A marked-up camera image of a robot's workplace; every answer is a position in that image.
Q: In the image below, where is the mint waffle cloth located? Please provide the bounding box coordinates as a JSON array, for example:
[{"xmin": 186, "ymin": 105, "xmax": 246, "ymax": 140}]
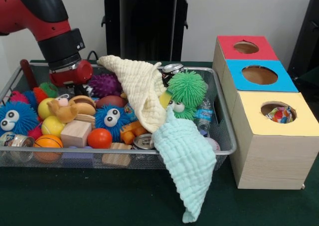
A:
[{"xmin": 152, "ymin": 107, "xmax": 217, "ymax": 224}]

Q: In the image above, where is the wooden box with three holes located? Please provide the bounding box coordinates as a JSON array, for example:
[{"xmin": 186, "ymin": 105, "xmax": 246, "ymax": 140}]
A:
[{"xmin": 212, "ymin": 35, "xmax": 319, "ymax": 190}]

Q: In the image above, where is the yellow tennis ball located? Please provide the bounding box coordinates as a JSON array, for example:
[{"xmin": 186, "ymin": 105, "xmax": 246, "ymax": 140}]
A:
[{"xmin": 41, "ymin": 115, "xmax": 66, "ymax": 138}]

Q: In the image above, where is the dark green table cloth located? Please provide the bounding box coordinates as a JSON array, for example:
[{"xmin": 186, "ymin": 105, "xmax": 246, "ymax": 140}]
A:
[{"xmin": 0, "ymin": 58, "xmax": 319, "ymax": 226}]

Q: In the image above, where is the black upright stand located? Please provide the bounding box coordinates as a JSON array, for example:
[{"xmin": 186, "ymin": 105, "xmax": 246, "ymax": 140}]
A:
[{"xmin": 286, "ymin": 0, "xmax": 319, "ymax": 74}]

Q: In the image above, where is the small orange basketball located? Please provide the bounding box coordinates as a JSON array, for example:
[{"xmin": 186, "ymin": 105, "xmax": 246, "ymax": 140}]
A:
[{"xmin": 33, "ymin": 134, "xmax": 64, "ymax": 162}]

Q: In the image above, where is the pale wooden cube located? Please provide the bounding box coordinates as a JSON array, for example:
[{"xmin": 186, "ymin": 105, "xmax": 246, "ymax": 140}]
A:
[{"xmin": 60, "ymin": 120, "xmax": 92, "ymax": 148}]

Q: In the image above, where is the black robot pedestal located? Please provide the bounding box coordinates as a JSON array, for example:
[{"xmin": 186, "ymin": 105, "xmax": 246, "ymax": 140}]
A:
[{"xmin": 96, "ymin": 0, "xmax": 201, "ymax": 61}]

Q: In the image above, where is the black looped cable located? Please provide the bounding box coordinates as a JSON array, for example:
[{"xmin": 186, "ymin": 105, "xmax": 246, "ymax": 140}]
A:
[{"xmin": 86, "ymin": 50, "xmax": 102, "ymax": 61}]

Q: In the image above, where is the orange red smooth ball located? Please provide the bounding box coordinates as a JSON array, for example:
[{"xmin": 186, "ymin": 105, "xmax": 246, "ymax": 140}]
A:
[{"xmin": 87, "ymin": 128, "xmax": 113, "ymax": 149}]

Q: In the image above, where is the multicolour patterned cloth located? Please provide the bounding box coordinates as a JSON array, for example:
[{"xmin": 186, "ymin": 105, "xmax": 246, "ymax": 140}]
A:
[{"xmin": 265, "ymin": 106, "xmax": 294, "ymax": 123}]

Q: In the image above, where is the small blue spiky eyed ball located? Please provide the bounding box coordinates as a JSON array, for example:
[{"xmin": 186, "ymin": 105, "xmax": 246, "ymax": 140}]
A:
[{"xmin": 95, "ymin": 105, "xmax": 130, "ymax": 136}]

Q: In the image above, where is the green spiky toy with eyes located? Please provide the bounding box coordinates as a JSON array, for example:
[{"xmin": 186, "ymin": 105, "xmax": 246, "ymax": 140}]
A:
[{"xmin": 166, "ymin": 70, "xmax": 208, "ymax": 122}]

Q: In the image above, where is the cream waffle cloth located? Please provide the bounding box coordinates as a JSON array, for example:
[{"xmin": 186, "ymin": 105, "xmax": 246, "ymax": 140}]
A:
[{"xmin": 96, "ymin": 55, "xmax": 168, "ymax": 133}]

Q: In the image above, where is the shallow clear mesh bin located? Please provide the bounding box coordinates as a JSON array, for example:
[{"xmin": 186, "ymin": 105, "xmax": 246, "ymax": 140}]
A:
[{"xmin": 0, "ymin": 61, "xmax": 237, "ymax": 171}]

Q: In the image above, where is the toy hamburger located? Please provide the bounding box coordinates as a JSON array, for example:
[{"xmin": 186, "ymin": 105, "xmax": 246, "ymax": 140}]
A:
[{"xmin": 68, "ymin": 95, "xmax": 97, "ymax": 117}]

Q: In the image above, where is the neighbouring green covered table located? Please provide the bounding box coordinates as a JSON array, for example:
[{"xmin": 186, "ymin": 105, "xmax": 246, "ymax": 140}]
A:
[{"xmin": 293, "ymin": 66, "xmax": 319, "ymax": 102}]

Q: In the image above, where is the blue spiky ball with eyes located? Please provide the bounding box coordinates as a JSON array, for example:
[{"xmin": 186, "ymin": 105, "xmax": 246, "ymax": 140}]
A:
[{"xmin": 0, "ymin": 101, "xmax": 39, "ymax": 137}]

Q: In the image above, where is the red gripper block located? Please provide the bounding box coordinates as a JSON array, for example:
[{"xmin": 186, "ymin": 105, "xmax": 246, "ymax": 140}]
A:
[{"xmin": 49, "ymin": 59, "xmax": 94, "ymax": 97}]

